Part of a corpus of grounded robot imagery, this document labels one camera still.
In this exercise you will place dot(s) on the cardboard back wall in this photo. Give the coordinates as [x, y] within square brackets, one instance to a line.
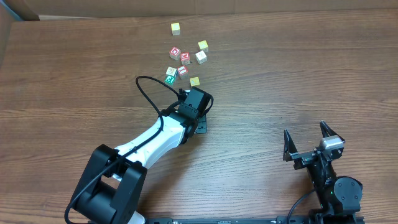
[32, 9]

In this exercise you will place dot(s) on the green letter block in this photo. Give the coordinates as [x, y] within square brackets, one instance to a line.
[170, 79]

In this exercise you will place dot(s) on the white block right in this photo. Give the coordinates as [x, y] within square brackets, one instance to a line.
[201, 57]

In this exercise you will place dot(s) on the yellow block upper right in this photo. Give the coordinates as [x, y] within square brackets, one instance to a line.
[203, 46]

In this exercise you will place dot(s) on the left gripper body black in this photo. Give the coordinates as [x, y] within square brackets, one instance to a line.
[201, 126]

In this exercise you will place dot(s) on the red block letter I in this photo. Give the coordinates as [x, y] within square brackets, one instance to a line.
[182, 72]

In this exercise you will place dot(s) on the red block letter M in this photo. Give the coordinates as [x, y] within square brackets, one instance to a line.
[185, 58]

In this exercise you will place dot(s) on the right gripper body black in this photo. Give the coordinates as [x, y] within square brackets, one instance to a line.
[310, 154]

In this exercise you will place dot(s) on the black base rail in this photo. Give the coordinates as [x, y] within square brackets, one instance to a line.
[277, 220]

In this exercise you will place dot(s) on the yellow block letter B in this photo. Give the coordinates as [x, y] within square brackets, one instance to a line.
[194, 81]

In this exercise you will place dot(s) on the white block with blue side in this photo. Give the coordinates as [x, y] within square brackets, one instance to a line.
[171, 71]

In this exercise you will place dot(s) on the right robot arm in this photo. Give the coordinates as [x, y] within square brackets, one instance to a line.
[339, 196]

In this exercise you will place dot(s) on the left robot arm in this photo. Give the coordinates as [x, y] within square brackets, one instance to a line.
[111, 184]

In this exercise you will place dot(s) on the yellow block far top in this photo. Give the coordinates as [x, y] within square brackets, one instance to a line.
[175, 28]

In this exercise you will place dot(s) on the yellow block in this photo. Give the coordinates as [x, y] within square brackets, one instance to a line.
[203, 46]
[175, 28]

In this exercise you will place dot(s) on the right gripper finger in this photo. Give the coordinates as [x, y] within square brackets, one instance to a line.
[290, 151]
[327, 131]

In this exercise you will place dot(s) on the red block with circle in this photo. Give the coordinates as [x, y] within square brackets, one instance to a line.
[175, 53]

